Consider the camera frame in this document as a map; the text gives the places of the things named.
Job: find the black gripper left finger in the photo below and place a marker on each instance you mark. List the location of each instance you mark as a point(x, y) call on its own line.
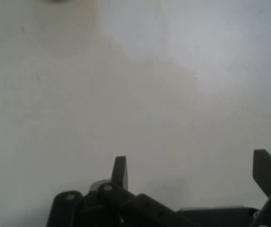
point(107, 208)

